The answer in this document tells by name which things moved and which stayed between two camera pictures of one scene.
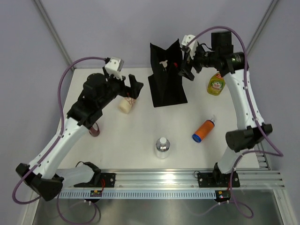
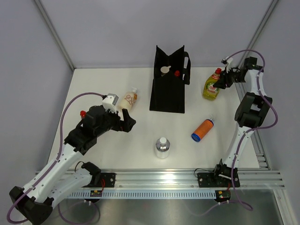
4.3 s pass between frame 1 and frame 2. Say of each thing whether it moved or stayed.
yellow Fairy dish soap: moved
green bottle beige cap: moved
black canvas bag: moved
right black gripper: moved
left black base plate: stayed
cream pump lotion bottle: stayed
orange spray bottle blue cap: stayed
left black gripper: moved
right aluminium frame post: stayed
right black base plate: stayed
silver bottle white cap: stayed
